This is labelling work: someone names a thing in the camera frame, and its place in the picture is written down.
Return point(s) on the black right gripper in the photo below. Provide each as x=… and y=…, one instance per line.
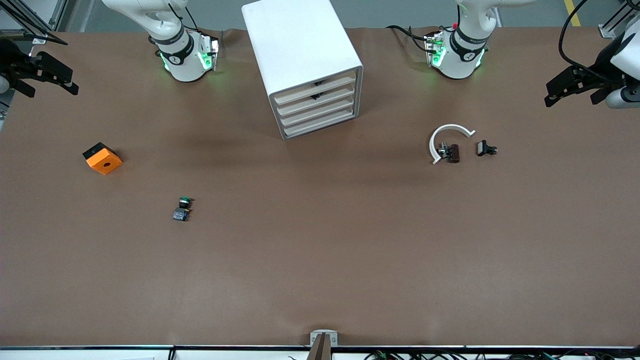
x=11, y=62

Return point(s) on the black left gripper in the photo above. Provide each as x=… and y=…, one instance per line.
x=602, y=71

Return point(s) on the green push button switch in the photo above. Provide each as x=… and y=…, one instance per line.
x=181, y=214

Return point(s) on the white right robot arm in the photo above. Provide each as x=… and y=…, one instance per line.
x=182, y=62

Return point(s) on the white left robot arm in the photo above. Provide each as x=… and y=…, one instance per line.
x=457, y=62

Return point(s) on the white drawer cabinet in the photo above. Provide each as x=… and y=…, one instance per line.
x=295, y=45

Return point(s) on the orange block with black part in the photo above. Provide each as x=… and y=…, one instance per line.
x=105, y=162

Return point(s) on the small black clip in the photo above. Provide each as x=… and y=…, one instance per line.
x=484, y=148

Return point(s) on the white curved plastic part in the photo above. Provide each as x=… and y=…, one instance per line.
x=450, y=127

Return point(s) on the dark brown electrical component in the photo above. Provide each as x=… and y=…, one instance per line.
x=452, y=153

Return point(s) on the small black component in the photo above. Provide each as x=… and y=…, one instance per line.
x=320, y=82

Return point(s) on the brown table cover sheet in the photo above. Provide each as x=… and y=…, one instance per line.
x=320, y=250

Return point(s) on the aluminium frame post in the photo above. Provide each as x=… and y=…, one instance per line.
x=612, y=27
x=55, y=12

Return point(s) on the white base connector bracket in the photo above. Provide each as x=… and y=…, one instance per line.
x=435, y=50
x=209, y=52

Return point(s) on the white table edge rail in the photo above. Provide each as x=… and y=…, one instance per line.
x=100, y=352

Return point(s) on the grey table edge bracket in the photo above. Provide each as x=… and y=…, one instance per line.
x=323, y=340

